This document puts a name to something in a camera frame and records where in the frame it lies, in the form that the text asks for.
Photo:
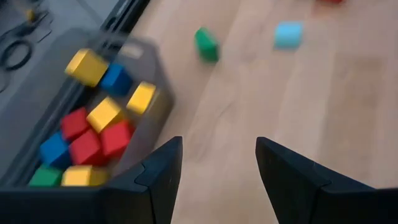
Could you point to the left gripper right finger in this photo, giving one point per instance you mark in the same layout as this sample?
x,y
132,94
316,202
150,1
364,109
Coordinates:
x,y
289,180

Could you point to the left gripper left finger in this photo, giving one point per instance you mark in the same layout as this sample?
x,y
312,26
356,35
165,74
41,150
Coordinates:
x,y
161,180

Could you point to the red wooden cube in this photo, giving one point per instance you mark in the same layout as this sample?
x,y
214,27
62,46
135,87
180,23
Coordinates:
x,y
116,137
86,147
74,123

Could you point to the yellow wooden cube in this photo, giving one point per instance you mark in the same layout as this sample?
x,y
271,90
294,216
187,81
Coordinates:
x,y
141,97
104,113
81,175
87,67

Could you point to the blue wooden cube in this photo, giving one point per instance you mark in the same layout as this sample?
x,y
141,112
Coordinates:
x,y
55,151
116,79

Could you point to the green wooden cube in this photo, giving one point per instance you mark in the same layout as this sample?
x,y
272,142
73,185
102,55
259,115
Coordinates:
x,y
46,176

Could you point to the green half-round block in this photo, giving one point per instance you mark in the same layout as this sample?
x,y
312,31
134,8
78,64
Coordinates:
x,y
206,45

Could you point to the light blue block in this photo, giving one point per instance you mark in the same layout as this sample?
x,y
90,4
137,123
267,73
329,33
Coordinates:
x,y
288,35

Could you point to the red wooden block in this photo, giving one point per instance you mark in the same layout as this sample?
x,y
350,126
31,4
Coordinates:
x,y
329,1

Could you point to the dark grey plastic bin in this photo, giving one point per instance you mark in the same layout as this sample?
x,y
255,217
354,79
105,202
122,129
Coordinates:
x,y
34,102

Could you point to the black metal table frame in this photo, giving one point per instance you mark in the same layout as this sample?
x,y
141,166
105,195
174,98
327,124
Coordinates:
x,y
130,12

